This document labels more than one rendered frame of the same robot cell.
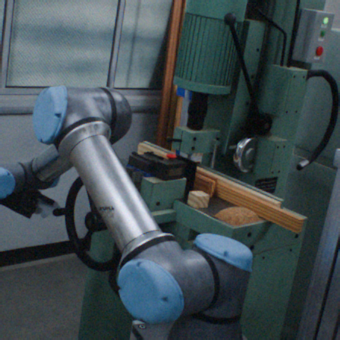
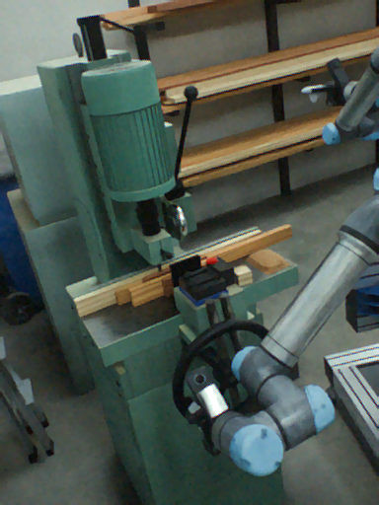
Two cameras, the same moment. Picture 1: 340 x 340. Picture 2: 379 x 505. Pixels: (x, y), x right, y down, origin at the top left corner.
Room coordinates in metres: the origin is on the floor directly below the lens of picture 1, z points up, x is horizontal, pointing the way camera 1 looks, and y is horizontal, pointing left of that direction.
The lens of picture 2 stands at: (1.44, 1.10, 1.64)
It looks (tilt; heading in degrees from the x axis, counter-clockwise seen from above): 26 degrees down; 294
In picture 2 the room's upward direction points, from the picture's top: 10 degrees counter-clockwise
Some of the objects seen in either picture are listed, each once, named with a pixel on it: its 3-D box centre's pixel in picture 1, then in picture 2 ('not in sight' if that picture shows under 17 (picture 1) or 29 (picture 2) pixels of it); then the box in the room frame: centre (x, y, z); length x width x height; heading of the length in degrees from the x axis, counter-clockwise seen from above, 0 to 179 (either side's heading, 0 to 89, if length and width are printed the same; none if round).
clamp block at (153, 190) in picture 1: (152, 187); (209, 303); (1.88, 0.05, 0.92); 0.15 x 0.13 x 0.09; 46
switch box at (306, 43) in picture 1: (313, 36); not in sight; (2.19, -0.37, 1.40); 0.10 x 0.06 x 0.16; 136
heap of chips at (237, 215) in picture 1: (238, 212); (266, 257); (1.79, -0.21, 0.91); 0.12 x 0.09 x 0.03; 136
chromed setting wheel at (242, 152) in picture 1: (248, 153); (176, 222); (2.06, -0.23, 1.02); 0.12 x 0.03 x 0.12; 136
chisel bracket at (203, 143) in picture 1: (196, 142); (153, 245); (2.07, -0.07, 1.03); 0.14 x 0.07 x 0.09; 136
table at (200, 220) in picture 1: (170, 198); (197, 304); (1.94, -0.01, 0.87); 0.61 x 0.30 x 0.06; 46
